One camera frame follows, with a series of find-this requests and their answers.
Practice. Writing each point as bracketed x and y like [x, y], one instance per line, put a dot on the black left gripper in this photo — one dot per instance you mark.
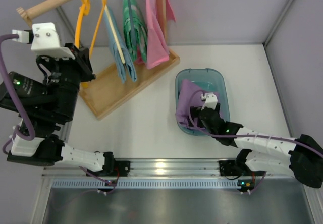
[82, 61]

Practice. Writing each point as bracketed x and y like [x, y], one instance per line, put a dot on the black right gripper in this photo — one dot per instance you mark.
[205, 113]

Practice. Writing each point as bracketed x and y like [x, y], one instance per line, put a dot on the purple trousers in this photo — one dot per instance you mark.
[189, 95]

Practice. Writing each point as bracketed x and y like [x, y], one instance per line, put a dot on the orange plastic hanger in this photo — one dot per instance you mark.
[84, 11]

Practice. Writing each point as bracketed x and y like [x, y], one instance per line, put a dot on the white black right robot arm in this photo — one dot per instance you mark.
[299, 157]

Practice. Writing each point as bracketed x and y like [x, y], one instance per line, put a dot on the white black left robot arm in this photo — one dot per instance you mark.
[44, 107]

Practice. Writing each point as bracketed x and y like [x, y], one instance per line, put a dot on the light blue trousers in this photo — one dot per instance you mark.
[128, 67]

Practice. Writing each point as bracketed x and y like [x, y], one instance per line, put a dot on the light wooden hanger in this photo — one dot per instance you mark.
[115, 44]

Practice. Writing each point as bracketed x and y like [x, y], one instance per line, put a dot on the green patterned trousers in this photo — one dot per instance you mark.
[135, 30]

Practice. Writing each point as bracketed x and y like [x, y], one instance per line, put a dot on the pink trousers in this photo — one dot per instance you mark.
[157, 50]

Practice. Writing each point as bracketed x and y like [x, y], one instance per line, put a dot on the teal plastic bin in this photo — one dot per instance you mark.
[209, 80]

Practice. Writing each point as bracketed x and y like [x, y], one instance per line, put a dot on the wooden clothes rack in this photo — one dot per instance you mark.
[106, 93]

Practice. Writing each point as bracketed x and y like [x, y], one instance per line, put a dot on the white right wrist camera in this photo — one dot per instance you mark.
[210, 100]

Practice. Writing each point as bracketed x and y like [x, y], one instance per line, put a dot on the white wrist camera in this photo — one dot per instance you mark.
[210, 100]
[44, 40]

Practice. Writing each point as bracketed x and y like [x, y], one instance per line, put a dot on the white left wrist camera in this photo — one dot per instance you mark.
[44, 40]

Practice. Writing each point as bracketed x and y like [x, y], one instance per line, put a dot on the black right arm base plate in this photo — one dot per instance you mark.
[234, 170]

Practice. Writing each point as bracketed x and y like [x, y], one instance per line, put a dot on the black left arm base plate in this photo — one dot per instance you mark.
[121, 169]

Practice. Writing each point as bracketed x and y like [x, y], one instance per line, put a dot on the aluminium mounting rail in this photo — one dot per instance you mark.
[203, 167]

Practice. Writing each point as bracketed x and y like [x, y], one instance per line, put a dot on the white slotted cable duct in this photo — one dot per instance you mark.
[148, 184]

